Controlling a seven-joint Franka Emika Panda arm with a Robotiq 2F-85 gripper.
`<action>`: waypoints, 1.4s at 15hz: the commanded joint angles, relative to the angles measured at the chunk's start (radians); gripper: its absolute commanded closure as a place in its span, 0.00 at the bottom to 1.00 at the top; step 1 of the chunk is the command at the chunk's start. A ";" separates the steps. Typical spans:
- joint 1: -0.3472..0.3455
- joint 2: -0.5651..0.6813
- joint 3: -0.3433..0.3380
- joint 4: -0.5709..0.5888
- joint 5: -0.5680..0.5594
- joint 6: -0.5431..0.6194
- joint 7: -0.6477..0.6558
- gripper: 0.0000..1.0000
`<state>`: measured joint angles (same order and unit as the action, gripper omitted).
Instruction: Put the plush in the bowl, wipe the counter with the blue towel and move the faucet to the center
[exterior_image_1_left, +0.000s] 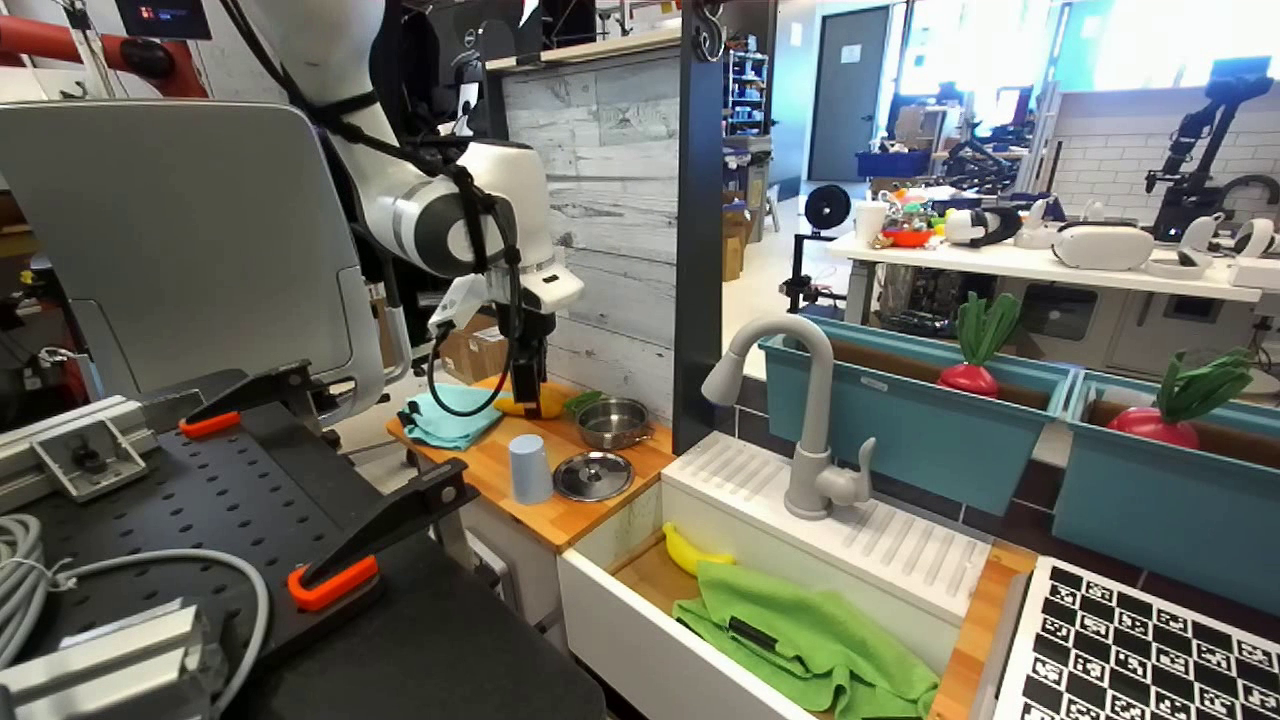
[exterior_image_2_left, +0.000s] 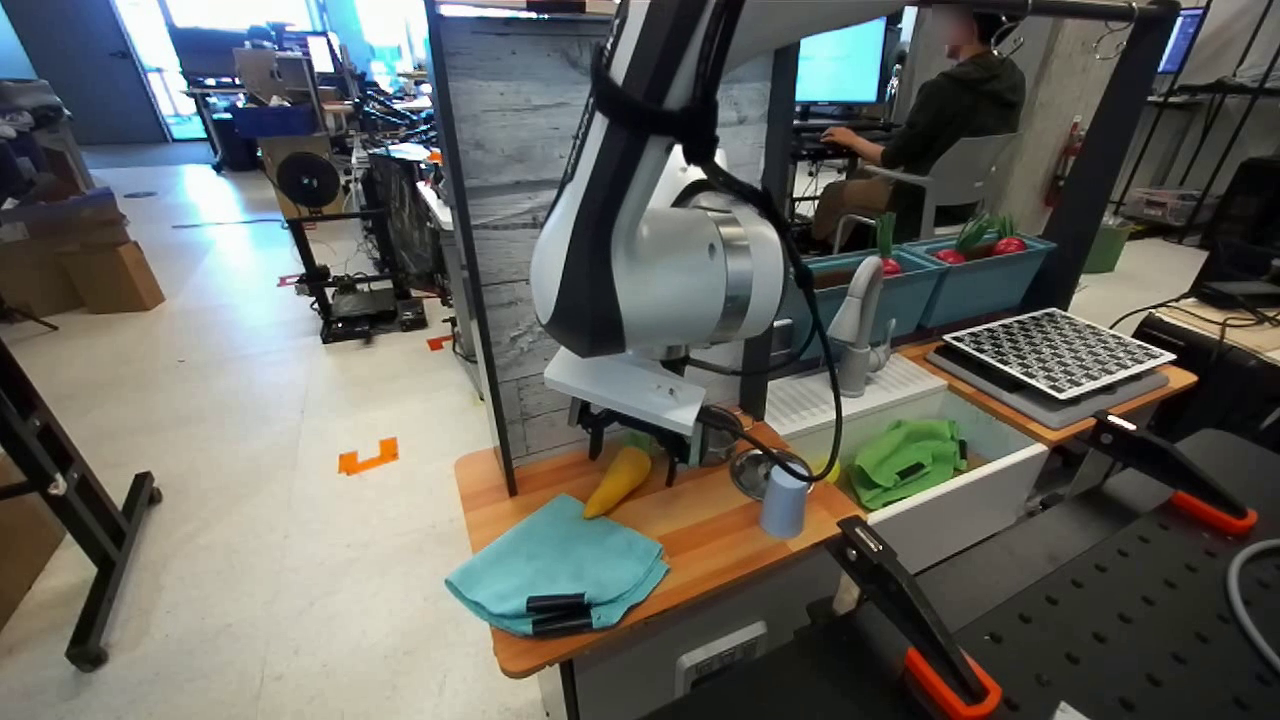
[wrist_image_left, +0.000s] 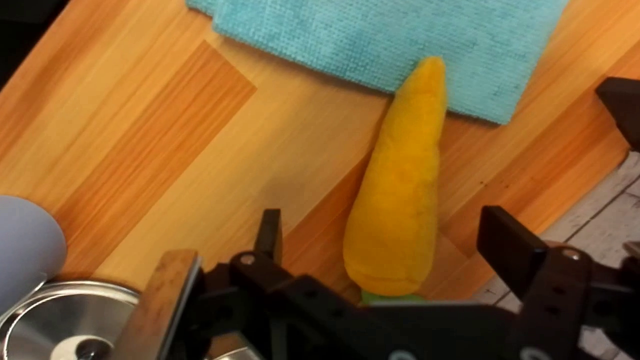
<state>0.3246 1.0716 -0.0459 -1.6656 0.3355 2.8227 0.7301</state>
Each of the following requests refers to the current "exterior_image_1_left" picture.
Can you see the yellow toy banana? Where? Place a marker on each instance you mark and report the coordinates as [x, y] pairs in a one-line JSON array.
[[693, 549]]

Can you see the large grey panel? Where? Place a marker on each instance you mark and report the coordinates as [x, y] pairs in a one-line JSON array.
[[184, 227]]

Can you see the grey door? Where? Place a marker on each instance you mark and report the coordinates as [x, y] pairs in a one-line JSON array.
[[852, 95]]

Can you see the grey wood backsplash panel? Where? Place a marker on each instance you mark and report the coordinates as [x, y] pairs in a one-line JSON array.
[[612, 201]]

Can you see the red plush radish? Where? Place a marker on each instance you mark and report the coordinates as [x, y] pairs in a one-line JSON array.
[[983, 341], [1183, 402]]

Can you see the white VR headset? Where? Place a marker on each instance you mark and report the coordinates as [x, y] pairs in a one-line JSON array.
[[1104, 247]]

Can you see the grey toy faucet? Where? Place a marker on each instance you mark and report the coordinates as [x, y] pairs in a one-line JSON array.
[[810, 440]]

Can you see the black perforated breadboard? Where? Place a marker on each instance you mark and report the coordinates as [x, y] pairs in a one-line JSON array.
[[203, 505]]

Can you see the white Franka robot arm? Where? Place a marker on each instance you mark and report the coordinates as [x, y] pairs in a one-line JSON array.
[[514, 182]]

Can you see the steel bowl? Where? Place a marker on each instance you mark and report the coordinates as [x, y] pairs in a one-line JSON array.
[[612, 427]]

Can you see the white table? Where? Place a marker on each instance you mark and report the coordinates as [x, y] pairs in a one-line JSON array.
[[1067, 267]]

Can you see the aluminium extrusion rail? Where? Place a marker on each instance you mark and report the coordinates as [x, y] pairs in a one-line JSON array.
[[81, 447]]

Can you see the blue towel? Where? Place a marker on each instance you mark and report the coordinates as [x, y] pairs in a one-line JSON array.
[[445, 418]]

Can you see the teal planter box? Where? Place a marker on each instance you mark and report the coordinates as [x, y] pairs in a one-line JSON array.
[[1172, 520], [923, 434]]

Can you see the black frame post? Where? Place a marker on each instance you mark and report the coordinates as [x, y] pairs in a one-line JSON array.
[[699, 267]]

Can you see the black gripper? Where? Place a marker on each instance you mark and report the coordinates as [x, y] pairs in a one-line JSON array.
[[529, 333]]

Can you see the small dark screen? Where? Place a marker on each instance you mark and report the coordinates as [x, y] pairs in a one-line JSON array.
[[162, 16]]

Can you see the colourful toy pile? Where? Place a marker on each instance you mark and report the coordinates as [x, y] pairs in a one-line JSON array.
[[904, 222]]

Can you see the aluminium bracket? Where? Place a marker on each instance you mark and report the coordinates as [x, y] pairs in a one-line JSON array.
[[107, 661]]

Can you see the checkerboard calibration board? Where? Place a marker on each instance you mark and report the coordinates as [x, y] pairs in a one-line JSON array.
[[1144, 654]]

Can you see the black background robot arm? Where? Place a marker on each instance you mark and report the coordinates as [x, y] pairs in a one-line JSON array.
[[1201, 132]]

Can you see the black clamp orange tip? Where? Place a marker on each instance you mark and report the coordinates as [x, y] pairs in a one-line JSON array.
[[385, 525], [252, 402]]

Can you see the white toy sink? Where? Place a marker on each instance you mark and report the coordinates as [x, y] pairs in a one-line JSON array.
[[852, 534]]

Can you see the grey-blue plastic cup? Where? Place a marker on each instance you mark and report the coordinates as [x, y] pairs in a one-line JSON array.
[[529, 467]]

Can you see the small cardboard box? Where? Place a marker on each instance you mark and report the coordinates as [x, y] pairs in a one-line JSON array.
[[468, 350]]

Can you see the red padded bar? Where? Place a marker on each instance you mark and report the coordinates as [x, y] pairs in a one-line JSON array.
[[81, 47]]

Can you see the green towel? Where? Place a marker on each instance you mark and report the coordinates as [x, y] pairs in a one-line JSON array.
[[801, 643]]

